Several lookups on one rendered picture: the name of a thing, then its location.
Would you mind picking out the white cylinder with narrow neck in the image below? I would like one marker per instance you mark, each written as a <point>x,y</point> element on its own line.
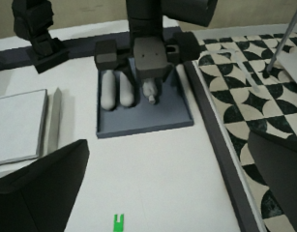
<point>126,91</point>
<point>108,91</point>

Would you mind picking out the small green clip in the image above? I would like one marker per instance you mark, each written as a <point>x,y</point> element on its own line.
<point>118,226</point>

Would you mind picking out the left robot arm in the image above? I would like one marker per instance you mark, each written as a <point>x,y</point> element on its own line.
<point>149,51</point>

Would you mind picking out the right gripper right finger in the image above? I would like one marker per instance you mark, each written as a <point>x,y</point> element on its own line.
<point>276,159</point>

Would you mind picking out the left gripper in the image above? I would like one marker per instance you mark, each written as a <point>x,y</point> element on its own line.
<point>108,56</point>

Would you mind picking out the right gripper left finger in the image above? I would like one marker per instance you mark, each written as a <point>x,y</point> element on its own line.
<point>40,196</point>

